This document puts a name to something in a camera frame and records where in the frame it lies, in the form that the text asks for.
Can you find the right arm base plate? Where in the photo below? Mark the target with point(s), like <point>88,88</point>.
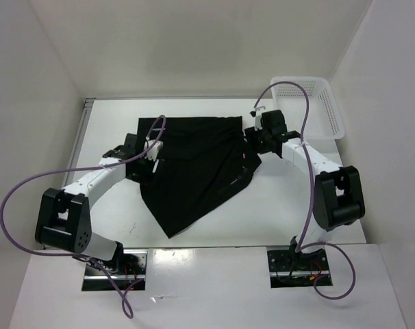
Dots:
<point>285,273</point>

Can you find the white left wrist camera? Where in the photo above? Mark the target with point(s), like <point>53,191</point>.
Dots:
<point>154,149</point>

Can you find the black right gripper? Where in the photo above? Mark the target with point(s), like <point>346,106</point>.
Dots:
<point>251,136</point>

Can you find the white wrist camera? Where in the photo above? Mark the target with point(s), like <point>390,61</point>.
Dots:
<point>154,149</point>
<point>256,113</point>

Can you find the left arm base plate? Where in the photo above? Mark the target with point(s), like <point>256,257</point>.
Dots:
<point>131,275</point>

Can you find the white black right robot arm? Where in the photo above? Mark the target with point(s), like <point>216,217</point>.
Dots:
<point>336,192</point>

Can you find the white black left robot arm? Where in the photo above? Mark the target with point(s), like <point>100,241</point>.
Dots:
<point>64,218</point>

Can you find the white perforated plastic basket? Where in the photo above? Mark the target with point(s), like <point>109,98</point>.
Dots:
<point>310,103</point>

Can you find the black sport shorts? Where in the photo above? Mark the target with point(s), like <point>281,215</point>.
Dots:
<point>204,162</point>

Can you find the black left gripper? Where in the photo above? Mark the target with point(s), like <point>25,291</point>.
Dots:
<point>144,179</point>

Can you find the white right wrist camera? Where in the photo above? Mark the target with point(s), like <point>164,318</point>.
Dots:
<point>256,113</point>

